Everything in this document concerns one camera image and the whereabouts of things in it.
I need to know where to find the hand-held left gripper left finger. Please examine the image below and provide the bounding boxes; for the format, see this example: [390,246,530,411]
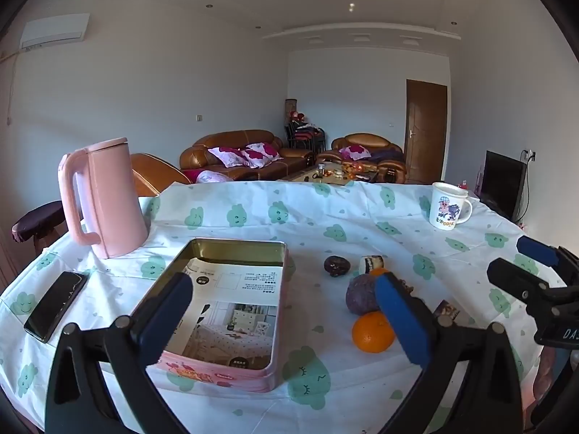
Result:
[45,272,195,434]

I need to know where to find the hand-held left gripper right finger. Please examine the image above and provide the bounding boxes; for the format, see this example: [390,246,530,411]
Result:
[375,271,537,434]

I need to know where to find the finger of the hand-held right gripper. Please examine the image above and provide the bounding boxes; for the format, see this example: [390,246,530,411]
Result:
[517,236,579,286]
[487,258,579,317]

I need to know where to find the pink metal tin box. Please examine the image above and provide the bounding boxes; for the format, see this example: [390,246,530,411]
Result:
[131,238,288,393]

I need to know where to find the small printed card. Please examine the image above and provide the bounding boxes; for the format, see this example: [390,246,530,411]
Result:
[432,301,461,322]

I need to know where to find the black television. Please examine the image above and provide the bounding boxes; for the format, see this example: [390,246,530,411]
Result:
[479,150,528,222]

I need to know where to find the printed paper sheet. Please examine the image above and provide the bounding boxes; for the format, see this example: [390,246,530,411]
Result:
[156,258,285,369]

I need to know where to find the white cartoon mug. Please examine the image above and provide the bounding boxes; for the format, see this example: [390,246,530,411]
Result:
[429,182,473,232]

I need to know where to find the black smartphone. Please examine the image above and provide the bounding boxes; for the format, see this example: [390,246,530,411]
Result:
[24,271,89,343]

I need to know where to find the pink electric kettle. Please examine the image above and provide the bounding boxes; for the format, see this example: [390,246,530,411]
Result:
[58,137,149,259]

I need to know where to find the cloud print tablecloth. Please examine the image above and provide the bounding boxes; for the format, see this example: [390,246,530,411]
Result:
[0,181,579,434]

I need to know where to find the orange leather chair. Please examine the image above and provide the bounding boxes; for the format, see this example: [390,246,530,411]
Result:
[130,153,193,197]

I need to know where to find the cluttered coffee table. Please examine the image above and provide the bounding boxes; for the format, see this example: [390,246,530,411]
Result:
[287,161,381,186]

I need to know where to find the brown wooden door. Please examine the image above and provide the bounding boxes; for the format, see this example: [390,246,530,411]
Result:
[404,79,448,184]

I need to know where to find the purple blanket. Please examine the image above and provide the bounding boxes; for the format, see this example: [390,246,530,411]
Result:
[368,148,405,163]

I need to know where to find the white magenta flower cushion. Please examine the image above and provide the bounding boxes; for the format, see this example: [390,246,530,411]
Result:
[207,147,252,168]
[244,141,283,168]

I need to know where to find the brown leather armchair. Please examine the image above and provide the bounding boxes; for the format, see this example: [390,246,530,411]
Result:
[317,133,406,184]

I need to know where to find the brown leather sofa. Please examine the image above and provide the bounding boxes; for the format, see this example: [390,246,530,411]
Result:
[179,129,315,182]

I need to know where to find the stacked black chairs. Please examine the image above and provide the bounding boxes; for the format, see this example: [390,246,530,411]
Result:
[285,122,326,152]

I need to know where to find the white air conditioner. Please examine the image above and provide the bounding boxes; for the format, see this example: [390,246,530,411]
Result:
[20,13,91,50]

